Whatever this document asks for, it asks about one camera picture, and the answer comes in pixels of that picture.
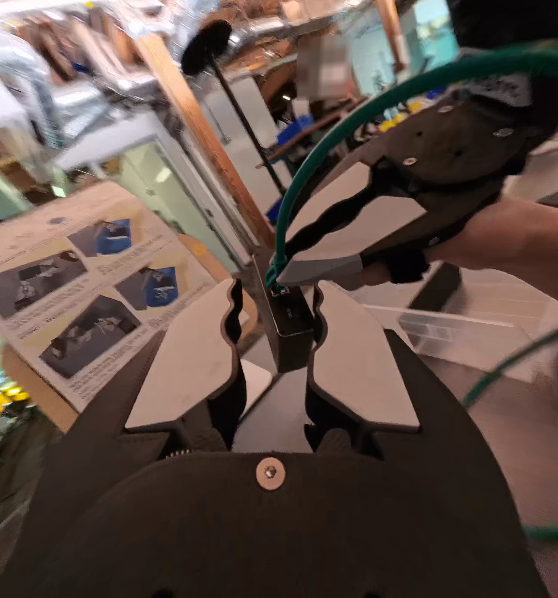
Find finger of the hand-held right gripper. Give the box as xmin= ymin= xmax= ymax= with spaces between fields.
xmin=276 ymin=196 xmax=426 ymax=287
xmin=284 ymin=161 xmax=373 ymax=255

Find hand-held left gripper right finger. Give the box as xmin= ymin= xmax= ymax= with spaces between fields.
xmin=305 ymin=280 xmax=420 ymax=431

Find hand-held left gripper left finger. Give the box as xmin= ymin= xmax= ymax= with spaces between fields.
xmin=125 ymin=278 xmax=247 ymax=430

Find green ethernet cable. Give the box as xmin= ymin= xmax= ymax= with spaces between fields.
xmin=265 ymin=40 xmax=558 ymax=543

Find black network switch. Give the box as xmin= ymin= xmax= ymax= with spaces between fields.
xmin=253 ymin=254 xmax=314 ymax=373

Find person's right hand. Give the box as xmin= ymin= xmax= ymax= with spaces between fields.
xmin=360 ymin=196 xmax=555 ymax=287

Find white poster stand base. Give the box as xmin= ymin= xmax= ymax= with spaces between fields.
xmin=239 ymin=360 xmax=273 ymax=420

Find clear plastic bin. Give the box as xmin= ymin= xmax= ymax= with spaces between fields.
xmin=360 ymin=304 xmax=546 ymax=372

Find printed instruction poster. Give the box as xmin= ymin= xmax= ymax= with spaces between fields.
xmin=0 ymin=180 xmax=256 ymax=430

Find cluster of silver ducts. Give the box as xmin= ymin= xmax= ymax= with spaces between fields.
xmin=0 ymin=0 xmax=177 ymax=141

